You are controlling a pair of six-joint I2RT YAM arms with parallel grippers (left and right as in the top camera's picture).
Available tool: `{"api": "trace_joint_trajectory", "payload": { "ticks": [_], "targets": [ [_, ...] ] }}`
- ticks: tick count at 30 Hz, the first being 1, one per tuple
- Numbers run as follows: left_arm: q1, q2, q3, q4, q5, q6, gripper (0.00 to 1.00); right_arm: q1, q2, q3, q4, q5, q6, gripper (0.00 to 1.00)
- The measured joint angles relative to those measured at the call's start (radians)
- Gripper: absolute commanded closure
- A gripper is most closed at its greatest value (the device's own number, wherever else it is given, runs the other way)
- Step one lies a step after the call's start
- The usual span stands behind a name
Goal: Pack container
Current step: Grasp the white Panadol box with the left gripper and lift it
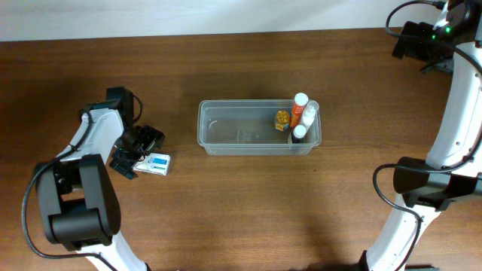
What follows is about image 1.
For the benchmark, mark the clear plastic container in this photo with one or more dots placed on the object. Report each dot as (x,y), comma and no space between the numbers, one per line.
(247,127)

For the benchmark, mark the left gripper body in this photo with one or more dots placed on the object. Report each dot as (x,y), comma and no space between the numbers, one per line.
(138,141)

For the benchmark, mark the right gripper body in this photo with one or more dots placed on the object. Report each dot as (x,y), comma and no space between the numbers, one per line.
(437,59)

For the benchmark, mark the dark bottle white cap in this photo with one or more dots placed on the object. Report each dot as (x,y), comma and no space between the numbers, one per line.
(297,135)

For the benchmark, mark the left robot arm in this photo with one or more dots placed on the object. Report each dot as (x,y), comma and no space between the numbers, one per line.
(78,206)

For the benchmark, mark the white Panadol box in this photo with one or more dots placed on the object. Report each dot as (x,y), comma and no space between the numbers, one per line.
(154,163)

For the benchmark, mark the white spray bottle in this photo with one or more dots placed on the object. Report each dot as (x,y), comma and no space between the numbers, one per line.
(309,114)

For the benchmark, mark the gold lid small jar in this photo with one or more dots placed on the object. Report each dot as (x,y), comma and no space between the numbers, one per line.
(282,120)

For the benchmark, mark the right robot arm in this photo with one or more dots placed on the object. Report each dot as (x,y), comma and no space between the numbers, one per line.
(452,169)

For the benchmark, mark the orange tablet tube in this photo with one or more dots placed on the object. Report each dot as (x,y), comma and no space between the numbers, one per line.
(300,102)

